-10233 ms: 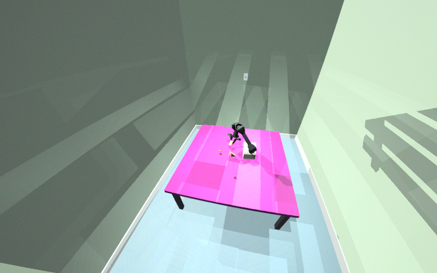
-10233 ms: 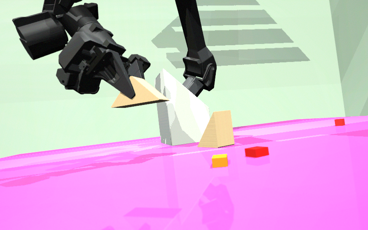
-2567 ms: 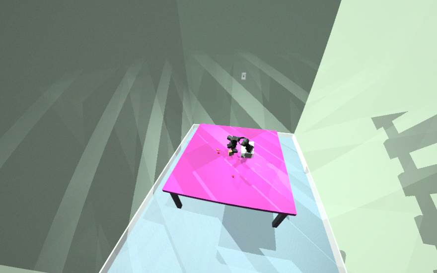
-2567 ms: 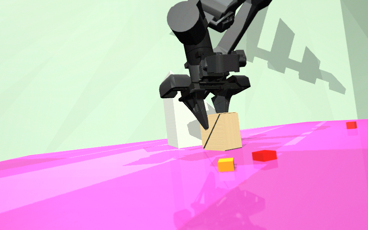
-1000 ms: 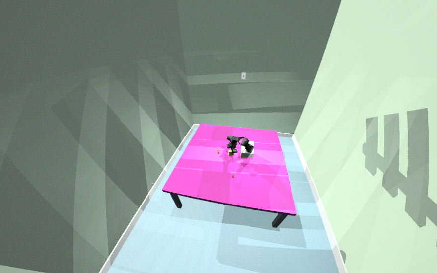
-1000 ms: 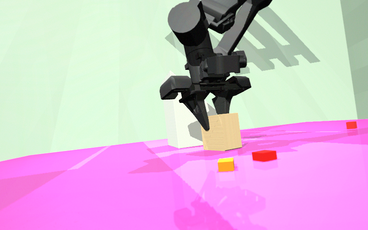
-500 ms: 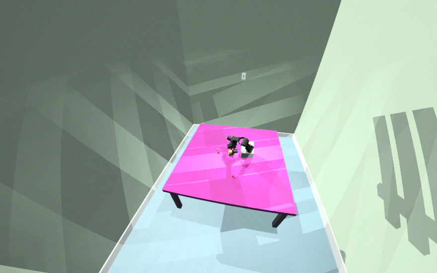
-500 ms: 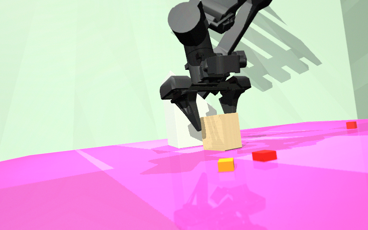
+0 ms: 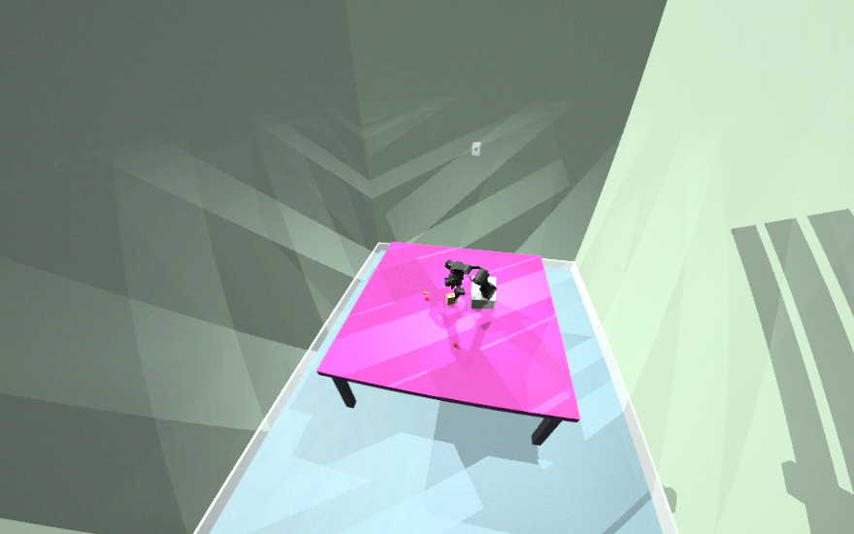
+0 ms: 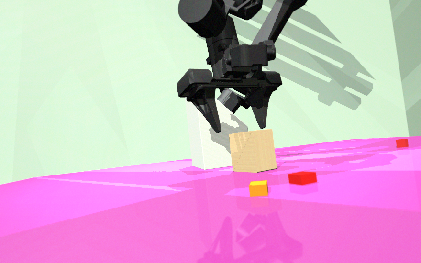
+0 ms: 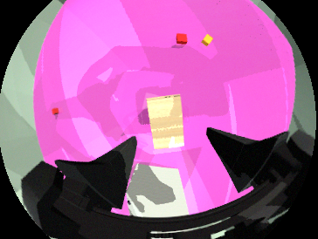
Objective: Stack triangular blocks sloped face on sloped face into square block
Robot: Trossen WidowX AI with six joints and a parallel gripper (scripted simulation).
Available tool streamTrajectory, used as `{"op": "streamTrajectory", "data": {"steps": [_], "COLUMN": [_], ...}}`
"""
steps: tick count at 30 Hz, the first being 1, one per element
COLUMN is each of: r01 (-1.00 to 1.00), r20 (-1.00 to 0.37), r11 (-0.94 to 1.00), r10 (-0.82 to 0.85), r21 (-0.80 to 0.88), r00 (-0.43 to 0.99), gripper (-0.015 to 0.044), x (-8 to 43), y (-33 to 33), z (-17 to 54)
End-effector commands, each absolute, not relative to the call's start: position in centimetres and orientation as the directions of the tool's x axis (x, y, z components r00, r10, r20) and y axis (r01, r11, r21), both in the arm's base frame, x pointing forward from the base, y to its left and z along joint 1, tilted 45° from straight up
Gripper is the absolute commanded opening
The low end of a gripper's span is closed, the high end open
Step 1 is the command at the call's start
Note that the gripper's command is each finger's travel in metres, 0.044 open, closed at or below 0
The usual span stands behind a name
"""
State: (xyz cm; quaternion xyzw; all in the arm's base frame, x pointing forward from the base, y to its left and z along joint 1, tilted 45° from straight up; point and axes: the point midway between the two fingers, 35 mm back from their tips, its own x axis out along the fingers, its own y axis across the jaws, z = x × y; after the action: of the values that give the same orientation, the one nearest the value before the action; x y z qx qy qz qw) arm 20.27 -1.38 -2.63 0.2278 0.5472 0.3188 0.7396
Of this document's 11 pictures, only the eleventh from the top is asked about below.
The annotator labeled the orange block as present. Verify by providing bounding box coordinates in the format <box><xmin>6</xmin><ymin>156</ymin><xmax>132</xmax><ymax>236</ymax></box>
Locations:
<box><xmin>202</xmin><ymin>35</ymin><xmax>212</xmax><ymax>46</ymax></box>

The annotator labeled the red block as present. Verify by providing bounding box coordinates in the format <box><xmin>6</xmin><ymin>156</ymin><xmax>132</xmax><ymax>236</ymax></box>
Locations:
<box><xmin>52</xmin><ymin>108</ymin><xmax>59</xmax><ymax>115</ymax></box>
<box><xmin>176</xmin><ymin>32</ymin><xmax>188</xmax><ymax>45</ymax></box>

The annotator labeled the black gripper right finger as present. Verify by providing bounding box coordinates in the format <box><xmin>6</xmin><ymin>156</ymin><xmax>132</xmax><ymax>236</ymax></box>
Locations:
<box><xmin>206</xmin><ymin>126</ymin><xmax>289</xmax><ymax>194</ymax></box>

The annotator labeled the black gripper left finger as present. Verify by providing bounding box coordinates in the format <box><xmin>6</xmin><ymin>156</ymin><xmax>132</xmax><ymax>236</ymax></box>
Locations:
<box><xmin>53</xmin><ymin>136</ymin><xmax>137</xmax><ymax>210</ymax></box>

